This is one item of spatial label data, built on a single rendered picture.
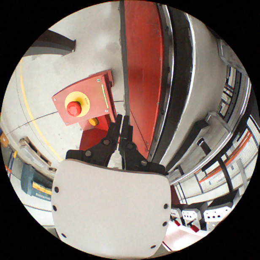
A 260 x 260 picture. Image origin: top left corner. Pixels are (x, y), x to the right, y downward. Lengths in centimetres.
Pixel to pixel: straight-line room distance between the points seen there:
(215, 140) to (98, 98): 34
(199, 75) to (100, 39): 98
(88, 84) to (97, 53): 82
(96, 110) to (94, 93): 5
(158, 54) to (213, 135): 27
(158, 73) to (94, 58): 82
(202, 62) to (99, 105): 25
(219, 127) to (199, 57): 18
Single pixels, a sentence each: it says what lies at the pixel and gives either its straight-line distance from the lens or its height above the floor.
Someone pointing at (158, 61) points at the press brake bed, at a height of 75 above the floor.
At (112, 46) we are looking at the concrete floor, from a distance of 101.
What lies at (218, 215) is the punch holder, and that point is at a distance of 41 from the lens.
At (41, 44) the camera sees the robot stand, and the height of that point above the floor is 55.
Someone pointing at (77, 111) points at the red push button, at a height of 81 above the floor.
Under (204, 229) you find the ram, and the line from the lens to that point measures 55.
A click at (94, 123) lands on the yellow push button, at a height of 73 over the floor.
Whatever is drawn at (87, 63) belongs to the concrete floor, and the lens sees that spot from 101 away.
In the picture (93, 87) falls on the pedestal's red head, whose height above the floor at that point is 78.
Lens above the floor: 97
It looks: 45 degrees down
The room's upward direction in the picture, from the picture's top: 162 degrees clockwise
